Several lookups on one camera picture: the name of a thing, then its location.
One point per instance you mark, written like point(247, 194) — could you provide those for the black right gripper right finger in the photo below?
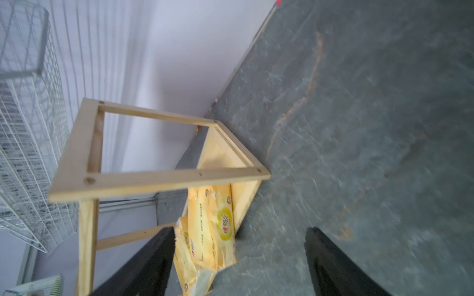
point(332, 272)

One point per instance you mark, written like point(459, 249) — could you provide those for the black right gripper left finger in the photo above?
point(147, 272)

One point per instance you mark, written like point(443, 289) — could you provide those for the orange tissue pack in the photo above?
point(194, 280)
point(211, 227)

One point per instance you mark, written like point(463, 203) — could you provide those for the aluminium frame corner post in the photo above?
point(27, 266)

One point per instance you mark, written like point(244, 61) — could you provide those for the white wire wall rack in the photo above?
point(34, 129)

